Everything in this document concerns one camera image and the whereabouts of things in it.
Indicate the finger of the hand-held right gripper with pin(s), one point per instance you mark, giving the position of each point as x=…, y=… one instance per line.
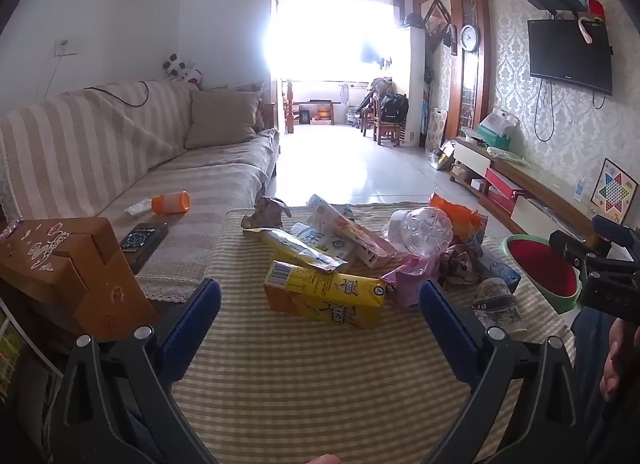
x=570, y=244
x=604, y=228

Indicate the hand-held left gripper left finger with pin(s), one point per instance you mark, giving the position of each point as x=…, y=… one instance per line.
x=192, y=329

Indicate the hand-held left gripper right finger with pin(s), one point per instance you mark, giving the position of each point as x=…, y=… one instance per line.
x=450, y=334

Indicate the red bin with green rim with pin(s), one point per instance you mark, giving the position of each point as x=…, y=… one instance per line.
x=545, y=269

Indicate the purple plastic bag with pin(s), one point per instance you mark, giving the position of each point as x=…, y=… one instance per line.
x=415, y=279

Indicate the brown paper bag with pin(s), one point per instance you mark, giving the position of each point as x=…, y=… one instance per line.
x=460, y=266

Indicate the blue packet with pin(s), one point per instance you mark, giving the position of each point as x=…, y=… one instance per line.
x=500, y=269

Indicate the orange snack bag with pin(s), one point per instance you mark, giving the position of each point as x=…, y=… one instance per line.
x=462, y=216

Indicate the dark brown torn packet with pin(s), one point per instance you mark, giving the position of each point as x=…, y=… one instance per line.
x=265, y=214

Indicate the pink strawberry snack box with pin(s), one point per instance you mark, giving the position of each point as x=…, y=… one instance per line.
x=345, y=229

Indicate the white milk carton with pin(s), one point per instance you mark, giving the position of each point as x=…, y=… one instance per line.
x=320, y=243

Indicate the person's right hand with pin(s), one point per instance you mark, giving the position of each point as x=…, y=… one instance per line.
x=622, y=364

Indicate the person's left hand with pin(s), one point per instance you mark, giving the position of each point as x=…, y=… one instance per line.
x=324, y=460

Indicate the star checkers board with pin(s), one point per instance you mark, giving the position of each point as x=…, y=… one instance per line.
x=611, y=191

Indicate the small blue white box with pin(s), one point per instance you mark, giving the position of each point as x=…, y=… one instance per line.
x=580, y=190

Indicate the person's jeans leg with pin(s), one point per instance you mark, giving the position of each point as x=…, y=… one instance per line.
x=587, y=339

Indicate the crumpled grey printed paper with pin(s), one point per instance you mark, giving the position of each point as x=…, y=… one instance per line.
x=497, y=304

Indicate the wooden television cabinet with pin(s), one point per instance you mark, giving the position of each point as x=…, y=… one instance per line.
x=540, y=184

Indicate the crushed clear plastic bottle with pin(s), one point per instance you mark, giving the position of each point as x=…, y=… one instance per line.
x=420, y=231

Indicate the green flat mat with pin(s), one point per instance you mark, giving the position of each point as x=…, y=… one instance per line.
x=507, y=154

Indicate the striped green tablecloth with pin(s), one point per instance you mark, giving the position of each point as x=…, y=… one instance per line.
x=300, y=384

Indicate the yellow snack bag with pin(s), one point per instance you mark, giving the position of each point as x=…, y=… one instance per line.
x=290, y=246

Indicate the orange plastic cup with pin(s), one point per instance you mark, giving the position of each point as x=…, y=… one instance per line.
x=172, y=202

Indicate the green box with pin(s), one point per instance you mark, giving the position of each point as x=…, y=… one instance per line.
x=492, y=139

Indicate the yellow drink carton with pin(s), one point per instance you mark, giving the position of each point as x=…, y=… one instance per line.
x=325, y=294

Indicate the white tissue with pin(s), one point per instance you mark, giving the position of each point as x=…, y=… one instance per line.
x=139, y=208

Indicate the brown cardboard box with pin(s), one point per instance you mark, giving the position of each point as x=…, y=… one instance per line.
x=65, y=274

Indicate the white paper bag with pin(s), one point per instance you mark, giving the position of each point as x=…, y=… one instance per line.
x=500, y=120

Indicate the white patterned board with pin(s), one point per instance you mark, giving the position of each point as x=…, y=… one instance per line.
x=436, y=129

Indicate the wooden glass cabinet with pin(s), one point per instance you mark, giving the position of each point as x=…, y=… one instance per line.
x=470, y=94

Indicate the wooden chair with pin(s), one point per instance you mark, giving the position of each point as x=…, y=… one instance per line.
x=387, y=132

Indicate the beige pillow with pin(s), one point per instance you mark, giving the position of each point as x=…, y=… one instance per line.
x=222, y=119

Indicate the white standing air conditioner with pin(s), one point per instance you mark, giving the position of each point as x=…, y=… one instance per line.
x=416, y=89

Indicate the striped beige sofa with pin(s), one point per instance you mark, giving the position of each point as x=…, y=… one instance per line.
x=75, y=144

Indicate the black backpack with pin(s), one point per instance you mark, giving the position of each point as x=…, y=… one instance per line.
x=395, y=107

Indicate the brown patterned cushion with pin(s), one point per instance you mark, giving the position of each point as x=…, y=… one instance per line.
x=259, y=114

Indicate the wooden stair railing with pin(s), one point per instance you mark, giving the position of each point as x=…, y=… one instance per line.
x=289, y=109

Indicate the low wooden table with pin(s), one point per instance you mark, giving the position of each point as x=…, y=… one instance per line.
x=320, y=112

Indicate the cow plush toy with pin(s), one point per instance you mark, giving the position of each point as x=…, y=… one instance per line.
x=182, y=72

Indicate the diamond framed picture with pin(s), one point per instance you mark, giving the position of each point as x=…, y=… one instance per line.
x=437, y=17

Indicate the black wall television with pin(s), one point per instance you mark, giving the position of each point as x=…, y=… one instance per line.
x=570, y=54

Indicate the round wall clock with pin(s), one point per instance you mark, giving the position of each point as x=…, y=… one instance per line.
x=469, y=38

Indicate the white wall socket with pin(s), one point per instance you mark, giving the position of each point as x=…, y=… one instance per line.
x=66, y=48

